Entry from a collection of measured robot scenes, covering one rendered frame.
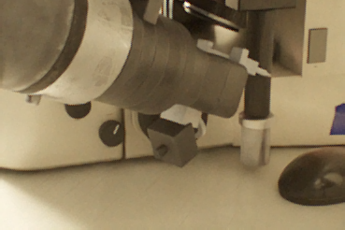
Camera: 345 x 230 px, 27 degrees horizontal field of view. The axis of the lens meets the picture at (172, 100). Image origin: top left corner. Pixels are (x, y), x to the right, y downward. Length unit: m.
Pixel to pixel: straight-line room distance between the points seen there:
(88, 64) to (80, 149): 0.25
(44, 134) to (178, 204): 0.14
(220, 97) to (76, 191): 0.17
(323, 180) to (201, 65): 0.16
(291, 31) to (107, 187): 0.25
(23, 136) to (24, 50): 0.26
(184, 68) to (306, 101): 0.24
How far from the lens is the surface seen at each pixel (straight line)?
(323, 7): 0.73
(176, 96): 0.52
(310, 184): 0.62
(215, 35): 0.81
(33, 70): 0.42
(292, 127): 0.73
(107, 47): 0.44
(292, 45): 0.75
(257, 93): 0.64
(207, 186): 0.65
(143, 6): 0.49
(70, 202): 0.63
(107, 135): 0.66
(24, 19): 0.40
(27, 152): 0.67
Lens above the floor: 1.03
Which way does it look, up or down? 19 degrees down
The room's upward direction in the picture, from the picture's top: straight up
